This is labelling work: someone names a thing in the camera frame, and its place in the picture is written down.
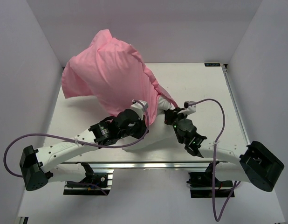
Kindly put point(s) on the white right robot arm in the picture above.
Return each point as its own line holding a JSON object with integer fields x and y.
{"x": 253, "y": 163}

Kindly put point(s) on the white pillow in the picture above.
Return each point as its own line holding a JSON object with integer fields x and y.
{"x": 158, "y": 130}

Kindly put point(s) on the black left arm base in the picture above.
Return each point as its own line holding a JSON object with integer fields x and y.
{"x": 96, "y": 183}

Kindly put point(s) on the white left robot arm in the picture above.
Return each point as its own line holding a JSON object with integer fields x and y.
{"x": 47, "y": 164}

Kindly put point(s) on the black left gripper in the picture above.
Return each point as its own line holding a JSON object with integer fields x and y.
{"x": 142, "y": 126}

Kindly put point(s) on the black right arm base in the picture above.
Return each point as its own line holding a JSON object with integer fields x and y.
{"x": 200, "y": 184}

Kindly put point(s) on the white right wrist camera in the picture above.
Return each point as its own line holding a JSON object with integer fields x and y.
{"x": 189, "y": 108}

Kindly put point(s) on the pink fabric pillowcase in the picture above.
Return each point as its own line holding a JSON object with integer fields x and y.
{"x": 115, "y": 73}

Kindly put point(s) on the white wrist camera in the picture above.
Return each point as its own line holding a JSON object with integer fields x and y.
{"x": 139, "y": 107}
{"x": 189, "y": 108}

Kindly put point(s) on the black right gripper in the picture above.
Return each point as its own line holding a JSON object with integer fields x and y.
{"x": 171, "y": 114}

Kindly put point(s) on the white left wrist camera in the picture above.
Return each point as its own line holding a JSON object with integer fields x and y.
{"x": 139, "y": 107}

